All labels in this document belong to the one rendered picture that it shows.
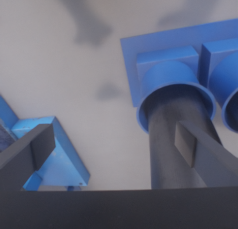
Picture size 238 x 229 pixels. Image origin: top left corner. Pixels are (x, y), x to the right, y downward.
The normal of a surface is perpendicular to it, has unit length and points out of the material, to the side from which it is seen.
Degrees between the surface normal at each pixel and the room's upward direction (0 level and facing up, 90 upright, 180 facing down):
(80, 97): 0
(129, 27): 0
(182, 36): 0
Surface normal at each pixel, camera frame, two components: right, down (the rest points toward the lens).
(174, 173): -0.65, -0.63
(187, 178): -0.43, -0.72
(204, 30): -0.11, 0.63
